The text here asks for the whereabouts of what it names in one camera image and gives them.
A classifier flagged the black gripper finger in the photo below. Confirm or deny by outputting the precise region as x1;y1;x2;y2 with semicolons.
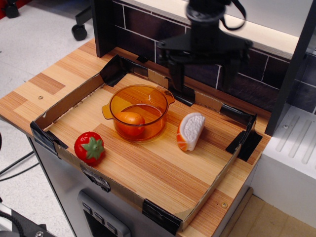
222;63;241;92
168;60;184;92

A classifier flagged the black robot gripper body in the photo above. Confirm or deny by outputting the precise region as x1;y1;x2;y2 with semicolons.
158;4;252;65

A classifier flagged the orange toy carrot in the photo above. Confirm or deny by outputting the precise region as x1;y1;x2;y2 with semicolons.
115;111;145;136

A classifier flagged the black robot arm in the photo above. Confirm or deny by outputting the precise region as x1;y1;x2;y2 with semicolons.
158;0;253;92

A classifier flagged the orange transparent plastic pot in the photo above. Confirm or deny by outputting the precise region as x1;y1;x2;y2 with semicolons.
102;85;175;141

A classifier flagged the cardboard fence with black tape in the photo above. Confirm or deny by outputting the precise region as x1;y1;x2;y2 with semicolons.
30;55;262;237

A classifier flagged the salmon sushi toy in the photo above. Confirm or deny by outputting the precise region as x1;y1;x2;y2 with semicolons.
176;113;205;151

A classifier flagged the white toy sink drainboard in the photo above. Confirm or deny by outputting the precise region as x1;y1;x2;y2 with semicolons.
263;106;316;178

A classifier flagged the black office chair base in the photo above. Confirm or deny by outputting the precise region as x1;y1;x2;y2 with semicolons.
71;6;92;41

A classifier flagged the red toy strawberry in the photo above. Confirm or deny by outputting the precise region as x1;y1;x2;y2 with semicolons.
74;131;105;164

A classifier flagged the grey control panel with buttons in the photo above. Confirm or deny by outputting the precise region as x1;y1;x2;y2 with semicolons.
78;191;131;237

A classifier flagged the black equipment bottom left corner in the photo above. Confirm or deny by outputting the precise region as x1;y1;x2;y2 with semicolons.
0;199;54;237

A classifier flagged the black post of backsplash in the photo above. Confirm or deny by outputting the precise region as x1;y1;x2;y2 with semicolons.
90;0;117;57

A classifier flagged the black floor cable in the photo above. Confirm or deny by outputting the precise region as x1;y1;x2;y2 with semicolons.
0;151;40;182

